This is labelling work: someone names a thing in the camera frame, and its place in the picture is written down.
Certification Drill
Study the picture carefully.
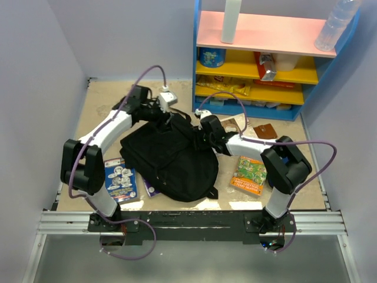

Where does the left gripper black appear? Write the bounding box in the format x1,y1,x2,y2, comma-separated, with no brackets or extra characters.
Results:
140,97,173,134

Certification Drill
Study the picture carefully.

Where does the black student backpack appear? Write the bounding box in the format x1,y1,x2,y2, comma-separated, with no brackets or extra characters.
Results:
120,110,219,202

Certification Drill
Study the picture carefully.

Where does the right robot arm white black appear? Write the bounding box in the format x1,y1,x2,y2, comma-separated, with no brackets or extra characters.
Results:
195,110,312,233

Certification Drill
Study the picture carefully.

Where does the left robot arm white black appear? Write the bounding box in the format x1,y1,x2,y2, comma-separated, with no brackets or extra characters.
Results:
60,84,177,231

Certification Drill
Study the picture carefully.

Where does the yellow chips bag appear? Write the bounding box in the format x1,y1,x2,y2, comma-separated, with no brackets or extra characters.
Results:
196,75,253,96

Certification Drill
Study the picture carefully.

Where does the white coffee cover book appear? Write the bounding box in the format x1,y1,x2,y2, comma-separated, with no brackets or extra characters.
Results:
220,113,257,138

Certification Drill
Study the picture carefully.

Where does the brown leather wallet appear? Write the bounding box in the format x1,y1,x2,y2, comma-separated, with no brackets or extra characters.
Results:
253,123,277,140

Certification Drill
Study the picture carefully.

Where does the orange treehouse book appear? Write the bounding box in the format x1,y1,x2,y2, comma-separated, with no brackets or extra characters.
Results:
230,156,267,196

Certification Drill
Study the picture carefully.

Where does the red flat packet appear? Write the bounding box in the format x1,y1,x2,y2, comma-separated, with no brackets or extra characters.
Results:
253,80,296,88

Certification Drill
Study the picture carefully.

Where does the blue pencil case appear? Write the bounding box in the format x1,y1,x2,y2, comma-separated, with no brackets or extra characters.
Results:
267,157,289,189

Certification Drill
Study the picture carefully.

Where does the blue cartoon book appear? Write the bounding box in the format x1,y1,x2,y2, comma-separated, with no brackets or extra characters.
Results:
104,158,140,205

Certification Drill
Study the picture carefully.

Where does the blue round tin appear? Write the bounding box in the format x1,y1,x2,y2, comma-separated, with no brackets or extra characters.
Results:
199,47,226,68

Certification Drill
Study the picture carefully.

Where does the colourful wooden shelf unit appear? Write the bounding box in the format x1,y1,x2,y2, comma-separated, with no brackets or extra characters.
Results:
192,1,360,121

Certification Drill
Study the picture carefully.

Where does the purple book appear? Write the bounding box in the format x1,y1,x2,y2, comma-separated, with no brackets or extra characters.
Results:
142,177,161,198

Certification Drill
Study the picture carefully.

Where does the white plastic tub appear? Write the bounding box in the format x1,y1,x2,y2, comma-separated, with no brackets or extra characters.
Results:
273,53,300,71

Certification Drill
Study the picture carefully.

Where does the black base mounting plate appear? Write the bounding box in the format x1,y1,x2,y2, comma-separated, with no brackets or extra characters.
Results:
88,210,297,249

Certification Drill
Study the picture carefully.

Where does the white tall bottle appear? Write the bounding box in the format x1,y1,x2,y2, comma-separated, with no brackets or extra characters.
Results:
221,0,242,44

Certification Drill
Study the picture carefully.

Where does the clear plastic water bottle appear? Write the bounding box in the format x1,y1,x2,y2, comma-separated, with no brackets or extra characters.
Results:
314,0,362,51

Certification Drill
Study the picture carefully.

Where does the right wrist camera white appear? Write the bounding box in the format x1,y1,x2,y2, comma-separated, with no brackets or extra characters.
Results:
194,108,212,120

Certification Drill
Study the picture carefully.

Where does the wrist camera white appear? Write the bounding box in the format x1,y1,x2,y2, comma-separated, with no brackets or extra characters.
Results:
194,108,212,120
158,91,178,113

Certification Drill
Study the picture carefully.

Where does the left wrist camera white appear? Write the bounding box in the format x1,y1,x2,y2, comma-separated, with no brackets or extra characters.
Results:
158,91,178,113

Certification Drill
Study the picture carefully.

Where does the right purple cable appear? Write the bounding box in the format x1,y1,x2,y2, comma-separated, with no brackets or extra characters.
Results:
199,91,338,255

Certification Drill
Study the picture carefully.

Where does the purple cable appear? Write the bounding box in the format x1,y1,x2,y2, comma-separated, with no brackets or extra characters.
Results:
68,65,157,260
199,91,338,255

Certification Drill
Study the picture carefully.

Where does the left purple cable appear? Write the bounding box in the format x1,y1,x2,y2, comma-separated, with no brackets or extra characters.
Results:
68,65,157,260

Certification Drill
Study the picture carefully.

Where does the aluminium rail frame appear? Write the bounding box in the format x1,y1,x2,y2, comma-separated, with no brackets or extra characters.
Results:
22,188,361,283

